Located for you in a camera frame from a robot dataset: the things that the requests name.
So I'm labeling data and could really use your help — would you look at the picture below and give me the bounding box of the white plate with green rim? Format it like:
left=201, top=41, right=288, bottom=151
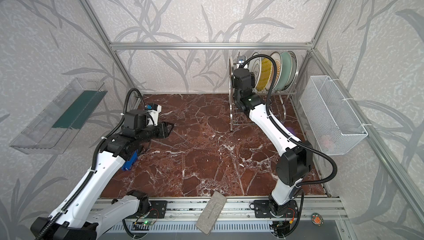
left=248, top=57, right=262, bottom=85

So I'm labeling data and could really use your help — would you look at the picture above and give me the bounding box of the yellow green woven plate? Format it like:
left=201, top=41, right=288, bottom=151
left=256, top=58, right=273, bottom=91

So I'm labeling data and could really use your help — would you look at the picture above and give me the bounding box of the orange sunburst plate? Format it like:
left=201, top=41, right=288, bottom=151
left=271, top=52, right=282, bottom=89

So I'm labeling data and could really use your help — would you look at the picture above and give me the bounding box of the light green flower plate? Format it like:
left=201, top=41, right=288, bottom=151
left=274, top=52, right=292, bottom=91

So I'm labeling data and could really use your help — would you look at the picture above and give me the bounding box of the dark green rimmed white plate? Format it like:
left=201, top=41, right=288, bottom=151
left=284, top=51, right=298, bottom=90

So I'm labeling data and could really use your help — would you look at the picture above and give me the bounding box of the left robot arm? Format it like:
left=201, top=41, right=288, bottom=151
left=30, top=88, right=174, bottom=240

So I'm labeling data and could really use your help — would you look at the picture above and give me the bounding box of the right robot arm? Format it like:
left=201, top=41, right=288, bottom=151
left=229, top=55, right=338, bottom=239

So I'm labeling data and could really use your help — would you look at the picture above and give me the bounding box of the steel dish rack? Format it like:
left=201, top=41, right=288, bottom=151
left=229, top=57, right=297, bottom=131

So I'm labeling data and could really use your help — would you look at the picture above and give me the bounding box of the grey sponge block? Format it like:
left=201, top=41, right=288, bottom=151
left=195, top=191, right=227, bottom=235

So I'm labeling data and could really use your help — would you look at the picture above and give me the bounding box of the small round orange gadget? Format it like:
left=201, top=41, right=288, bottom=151
left=311, top=212, right=324, bottom=226

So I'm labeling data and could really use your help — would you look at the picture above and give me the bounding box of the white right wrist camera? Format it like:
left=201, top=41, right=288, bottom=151
left=235, top=53, right=248, bottom=69

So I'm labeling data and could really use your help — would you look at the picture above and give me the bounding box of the blue handled tool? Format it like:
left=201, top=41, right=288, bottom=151
left=121, top=150, right=138, bottom=171

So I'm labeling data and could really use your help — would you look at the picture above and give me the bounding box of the clear plastic wall shelf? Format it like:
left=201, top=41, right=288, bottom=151
left=9, top=78, right=108, bottom=155

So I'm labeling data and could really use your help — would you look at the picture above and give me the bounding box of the white wire basket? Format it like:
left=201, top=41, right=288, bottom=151
left=300, top=75, right=368, bottom=156

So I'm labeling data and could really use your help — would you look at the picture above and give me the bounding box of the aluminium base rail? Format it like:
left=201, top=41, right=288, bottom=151
left=110, top=196, right=348, bottom=234

